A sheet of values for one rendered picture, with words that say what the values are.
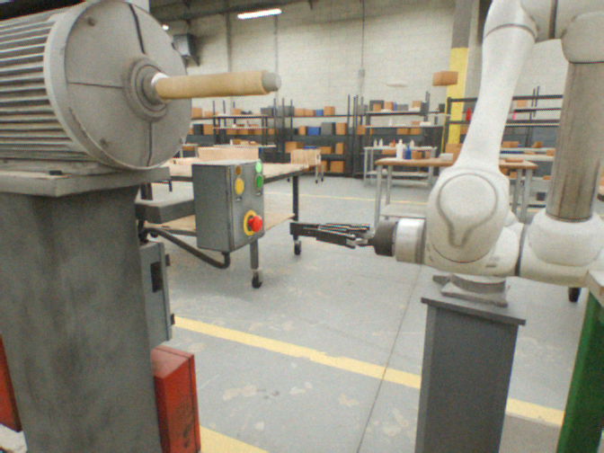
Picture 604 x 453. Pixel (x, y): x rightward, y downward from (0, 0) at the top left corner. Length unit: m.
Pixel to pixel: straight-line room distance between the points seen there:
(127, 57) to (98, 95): 0.08
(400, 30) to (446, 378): 11.13
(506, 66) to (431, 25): 10.96
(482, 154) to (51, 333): 0.79
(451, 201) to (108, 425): 0.80
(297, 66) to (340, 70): 1.44
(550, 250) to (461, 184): 0.63
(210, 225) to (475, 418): 0.99
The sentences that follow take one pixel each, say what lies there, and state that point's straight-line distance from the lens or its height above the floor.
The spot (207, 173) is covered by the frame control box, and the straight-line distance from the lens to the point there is 0.84.
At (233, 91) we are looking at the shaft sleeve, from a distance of 0.55.
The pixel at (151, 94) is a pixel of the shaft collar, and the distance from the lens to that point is 0.64.
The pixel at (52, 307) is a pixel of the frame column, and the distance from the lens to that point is 0.80.
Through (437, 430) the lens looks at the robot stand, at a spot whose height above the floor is 0.24.
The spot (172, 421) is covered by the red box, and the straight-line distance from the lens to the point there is 1.09.
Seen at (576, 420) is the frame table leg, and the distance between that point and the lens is 0.98.
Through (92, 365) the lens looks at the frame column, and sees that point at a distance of 0.87.
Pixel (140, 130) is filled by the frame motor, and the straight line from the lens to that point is 0.65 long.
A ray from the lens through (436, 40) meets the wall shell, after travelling 11.77.
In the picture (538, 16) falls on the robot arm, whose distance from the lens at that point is 1.00.
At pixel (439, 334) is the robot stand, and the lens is 1.26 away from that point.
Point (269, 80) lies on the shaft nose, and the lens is 0.53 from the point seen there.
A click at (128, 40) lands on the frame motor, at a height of 1.31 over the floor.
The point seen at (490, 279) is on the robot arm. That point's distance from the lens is 1.23.
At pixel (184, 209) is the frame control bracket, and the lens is 0.86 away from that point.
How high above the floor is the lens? 1.18
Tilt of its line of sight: 14 degrees down
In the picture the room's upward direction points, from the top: straight up
